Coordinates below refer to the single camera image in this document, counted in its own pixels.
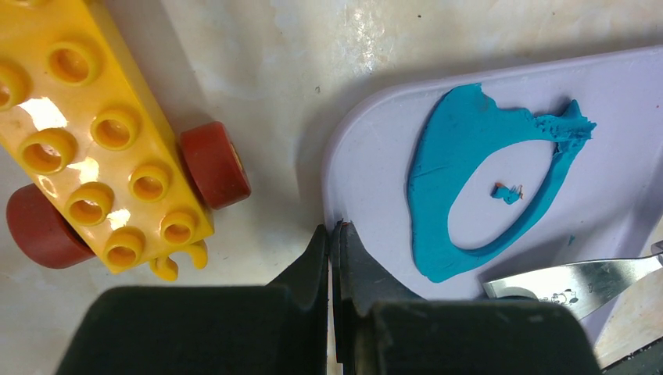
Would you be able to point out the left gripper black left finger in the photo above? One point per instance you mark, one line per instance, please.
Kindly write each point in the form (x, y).
(278, 328)

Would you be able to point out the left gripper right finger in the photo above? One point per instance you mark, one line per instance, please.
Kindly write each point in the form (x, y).
(382, 327)

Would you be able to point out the metal scraper wooden handle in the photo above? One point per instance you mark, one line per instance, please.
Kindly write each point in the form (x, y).
(582, 287)

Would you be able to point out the blue dough piece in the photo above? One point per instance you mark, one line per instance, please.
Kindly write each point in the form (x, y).
(463, 130)

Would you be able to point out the lavender plastic tray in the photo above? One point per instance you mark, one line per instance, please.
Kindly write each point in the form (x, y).
(609, 203)

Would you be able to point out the orange toy car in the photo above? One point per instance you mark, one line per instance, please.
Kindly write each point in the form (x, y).
(109, 177)

